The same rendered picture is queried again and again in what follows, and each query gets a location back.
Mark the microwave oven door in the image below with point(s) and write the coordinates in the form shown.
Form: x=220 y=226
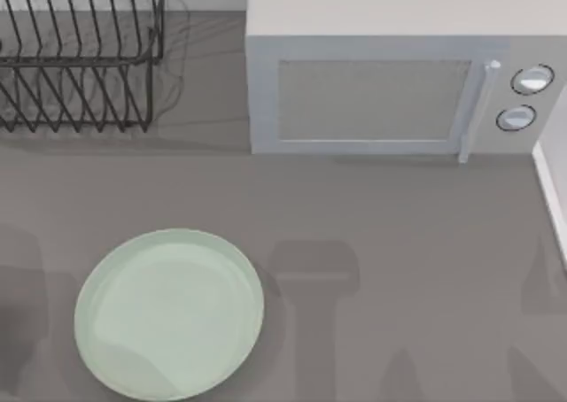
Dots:
x=372 y=101

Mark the pale green plate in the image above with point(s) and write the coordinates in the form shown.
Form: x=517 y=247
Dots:
x=170 y=315

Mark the small microwave knob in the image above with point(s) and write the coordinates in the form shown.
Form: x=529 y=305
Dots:
x=515 y=118

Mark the pale microwave oven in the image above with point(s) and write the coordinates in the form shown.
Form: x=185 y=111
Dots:
x=500 y=25

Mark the large microwave knob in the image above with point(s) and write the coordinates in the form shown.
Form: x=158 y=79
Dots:
x=532 y=79

